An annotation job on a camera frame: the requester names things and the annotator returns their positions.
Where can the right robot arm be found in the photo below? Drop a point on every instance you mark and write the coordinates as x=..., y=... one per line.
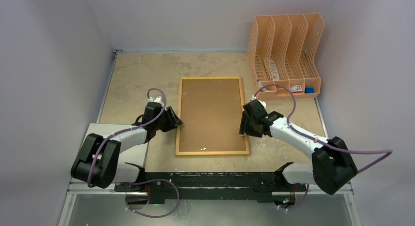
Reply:
x=331, y=164

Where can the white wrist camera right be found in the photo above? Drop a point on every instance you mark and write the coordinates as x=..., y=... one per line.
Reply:
x=263, y=103

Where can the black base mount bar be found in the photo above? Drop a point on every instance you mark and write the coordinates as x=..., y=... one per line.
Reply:
x=262, y=187

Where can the orange plastic file organizer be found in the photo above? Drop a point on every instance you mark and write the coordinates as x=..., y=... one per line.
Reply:
x=292, y=41

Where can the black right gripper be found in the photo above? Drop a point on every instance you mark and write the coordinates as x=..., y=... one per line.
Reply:
x=248, y=124

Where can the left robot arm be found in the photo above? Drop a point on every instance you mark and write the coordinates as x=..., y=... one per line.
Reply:
x=152, y=120

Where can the blue small object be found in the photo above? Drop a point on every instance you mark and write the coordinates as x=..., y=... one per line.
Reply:
x=309, y=90

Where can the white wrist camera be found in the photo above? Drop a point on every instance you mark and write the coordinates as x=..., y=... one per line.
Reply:
x=263, y=103
x=158, y=99

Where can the red white small box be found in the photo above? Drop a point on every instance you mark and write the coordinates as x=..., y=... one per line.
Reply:
x=296, y=89

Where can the yellow wooden picture frame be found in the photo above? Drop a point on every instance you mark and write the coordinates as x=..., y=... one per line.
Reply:
x=212, y=116

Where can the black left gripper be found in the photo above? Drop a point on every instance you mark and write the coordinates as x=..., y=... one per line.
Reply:
x=172, y=122

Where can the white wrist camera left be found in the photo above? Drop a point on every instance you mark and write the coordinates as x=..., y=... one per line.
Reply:
x=158, y=99

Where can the white label card in organizer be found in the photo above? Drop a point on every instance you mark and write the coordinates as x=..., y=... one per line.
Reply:
x=273, y=69

